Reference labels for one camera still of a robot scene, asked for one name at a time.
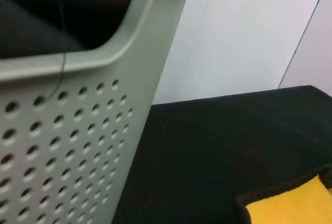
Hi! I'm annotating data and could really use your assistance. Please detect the yellow grey towel black trim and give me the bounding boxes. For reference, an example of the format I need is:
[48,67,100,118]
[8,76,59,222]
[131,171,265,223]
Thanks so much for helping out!
[234,165,332,224]

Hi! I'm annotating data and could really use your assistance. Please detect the black tablecloth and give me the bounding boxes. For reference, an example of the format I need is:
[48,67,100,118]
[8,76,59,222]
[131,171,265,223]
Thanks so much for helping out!
[110,85,332,224]

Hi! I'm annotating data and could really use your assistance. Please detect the grey perforated plastic storage box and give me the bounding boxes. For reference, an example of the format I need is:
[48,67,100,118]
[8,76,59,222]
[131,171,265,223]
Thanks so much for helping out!
[0,0,209,224]

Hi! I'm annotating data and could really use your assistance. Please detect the thin dark thread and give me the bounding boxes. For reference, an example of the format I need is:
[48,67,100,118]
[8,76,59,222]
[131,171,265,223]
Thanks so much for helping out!
[48,0,67,101]

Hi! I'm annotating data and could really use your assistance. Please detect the black cloth pile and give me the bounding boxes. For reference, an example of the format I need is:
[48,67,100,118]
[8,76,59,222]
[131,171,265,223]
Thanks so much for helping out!
[0,0,133,59]

